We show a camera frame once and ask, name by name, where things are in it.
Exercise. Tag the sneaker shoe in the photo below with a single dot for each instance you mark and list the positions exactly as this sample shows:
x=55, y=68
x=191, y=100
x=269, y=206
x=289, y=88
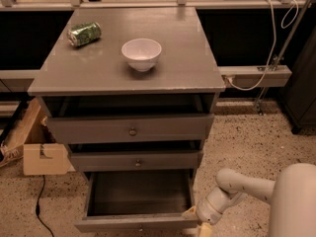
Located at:
x=7, y=156

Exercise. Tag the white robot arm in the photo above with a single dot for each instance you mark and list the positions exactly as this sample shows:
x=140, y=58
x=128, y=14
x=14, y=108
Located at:
x=291, y=197

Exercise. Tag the grey bottom drawer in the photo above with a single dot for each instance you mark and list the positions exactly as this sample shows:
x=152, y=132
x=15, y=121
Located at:
x=152, y=199

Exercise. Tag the grey middle drawer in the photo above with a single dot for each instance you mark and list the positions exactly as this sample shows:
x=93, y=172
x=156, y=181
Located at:
x=155, y=155

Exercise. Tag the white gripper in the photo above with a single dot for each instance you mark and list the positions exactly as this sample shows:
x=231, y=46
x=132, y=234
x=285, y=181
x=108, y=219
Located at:
x=204, y=209

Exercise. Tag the grey drawer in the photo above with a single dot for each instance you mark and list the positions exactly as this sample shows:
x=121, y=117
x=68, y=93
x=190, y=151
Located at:
x=152, y=199
x=130, y=129
x=155, y=155

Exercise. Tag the green soda can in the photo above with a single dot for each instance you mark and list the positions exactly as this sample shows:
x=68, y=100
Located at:
x=84, y=33

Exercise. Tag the dark side cabinet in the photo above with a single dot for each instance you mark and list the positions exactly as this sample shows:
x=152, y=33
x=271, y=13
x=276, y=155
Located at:
x=299, y=94

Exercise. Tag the grey top drawer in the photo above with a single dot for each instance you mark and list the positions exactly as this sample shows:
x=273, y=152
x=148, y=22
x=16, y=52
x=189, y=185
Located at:
x=130, y=129

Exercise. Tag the cardboard box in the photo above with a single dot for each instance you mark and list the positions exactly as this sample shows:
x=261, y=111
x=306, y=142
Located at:
x=31, y=138

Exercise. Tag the grey drawer cabinet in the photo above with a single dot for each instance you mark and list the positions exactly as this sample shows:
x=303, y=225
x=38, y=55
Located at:
x=94, y=81

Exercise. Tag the white bowl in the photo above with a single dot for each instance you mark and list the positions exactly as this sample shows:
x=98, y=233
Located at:
x=141, y=54

